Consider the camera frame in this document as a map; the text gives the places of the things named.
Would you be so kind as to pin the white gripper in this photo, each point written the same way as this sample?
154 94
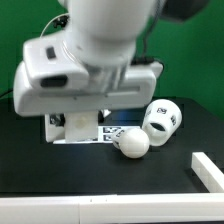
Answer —
50 80

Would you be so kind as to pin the white lamp base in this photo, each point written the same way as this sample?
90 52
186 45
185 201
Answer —
78 127

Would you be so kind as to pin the white lamp bulb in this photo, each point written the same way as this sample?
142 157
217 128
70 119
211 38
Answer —
132 142

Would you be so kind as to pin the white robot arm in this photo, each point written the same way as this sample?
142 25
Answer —
103 33

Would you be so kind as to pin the white lamp hood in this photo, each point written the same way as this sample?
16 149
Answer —
161 120

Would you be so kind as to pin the black camera stand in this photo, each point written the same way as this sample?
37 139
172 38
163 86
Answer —
60 21

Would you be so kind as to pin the white right table rail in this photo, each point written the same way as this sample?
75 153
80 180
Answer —
209 174

